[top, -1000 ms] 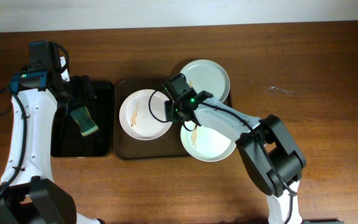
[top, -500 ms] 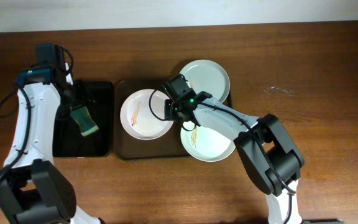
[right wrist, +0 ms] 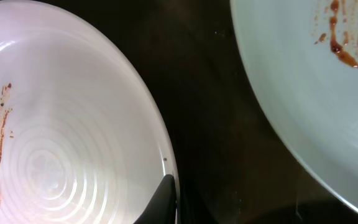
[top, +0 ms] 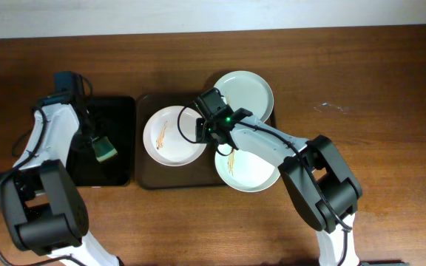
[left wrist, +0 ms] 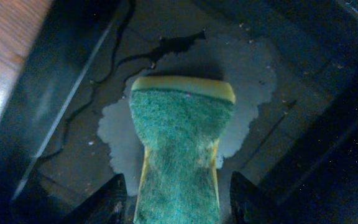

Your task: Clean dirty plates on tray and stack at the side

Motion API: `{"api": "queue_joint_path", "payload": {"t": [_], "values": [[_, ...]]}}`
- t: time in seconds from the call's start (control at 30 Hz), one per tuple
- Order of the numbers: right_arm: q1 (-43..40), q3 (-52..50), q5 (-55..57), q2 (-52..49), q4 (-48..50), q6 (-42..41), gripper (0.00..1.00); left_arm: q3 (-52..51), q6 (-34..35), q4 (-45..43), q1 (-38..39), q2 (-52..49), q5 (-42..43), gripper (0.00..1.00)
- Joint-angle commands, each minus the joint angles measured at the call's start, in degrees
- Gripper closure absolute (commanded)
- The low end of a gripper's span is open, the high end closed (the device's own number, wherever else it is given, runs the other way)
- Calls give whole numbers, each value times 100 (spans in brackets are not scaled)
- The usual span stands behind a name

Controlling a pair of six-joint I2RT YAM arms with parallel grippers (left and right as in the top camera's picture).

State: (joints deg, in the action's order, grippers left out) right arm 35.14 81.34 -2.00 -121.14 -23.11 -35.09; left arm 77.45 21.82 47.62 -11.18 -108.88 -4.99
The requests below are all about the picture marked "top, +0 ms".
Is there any green yellow scrub sponge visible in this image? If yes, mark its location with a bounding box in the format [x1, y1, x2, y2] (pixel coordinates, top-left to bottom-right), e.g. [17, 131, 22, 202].
[92, 136, 118, 163]

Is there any black rectangular water tray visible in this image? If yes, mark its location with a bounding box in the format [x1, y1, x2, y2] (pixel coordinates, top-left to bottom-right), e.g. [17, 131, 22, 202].
[66, 96, 135, 187]

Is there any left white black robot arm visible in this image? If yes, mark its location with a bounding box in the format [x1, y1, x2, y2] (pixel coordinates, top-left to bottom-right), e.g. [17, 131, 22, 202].
[0, 103, 122, 265]

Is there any white plate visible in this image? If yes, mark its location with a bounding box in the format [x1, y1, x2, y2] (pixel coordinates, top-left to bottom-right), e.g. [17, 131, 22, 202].
[143, 106, 206, 166]
[214, 144, 280, 193]
[214, 71, 274, 122]

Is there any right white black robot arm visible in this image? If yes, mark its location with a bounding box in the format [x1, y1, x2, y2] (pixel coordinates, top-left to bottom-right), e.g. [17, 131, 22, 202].
[198, 107, 362, 265]

